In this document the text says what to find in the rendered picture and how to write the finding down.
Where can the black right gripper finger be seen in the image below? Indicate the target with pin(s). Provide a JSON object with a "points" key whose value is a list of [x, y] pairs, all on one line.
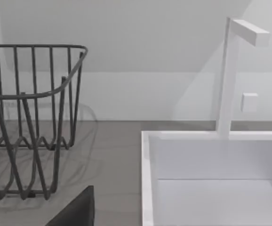
{"points": [[79, 210]]}

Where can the tall white tap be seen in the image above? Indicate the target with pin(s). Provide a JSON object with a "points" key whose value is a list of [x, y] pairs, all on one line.
{"points": [[227, 77]]}

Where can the white sink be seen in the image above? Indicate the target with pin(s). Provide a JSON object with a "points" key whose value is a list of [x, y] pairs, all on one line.
{"points": [[147, 179]]}

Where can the white square tap knob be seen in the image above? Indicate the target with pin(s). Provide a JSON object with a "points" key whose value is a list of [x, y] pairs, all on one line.
{"points": [[249, 102]]}

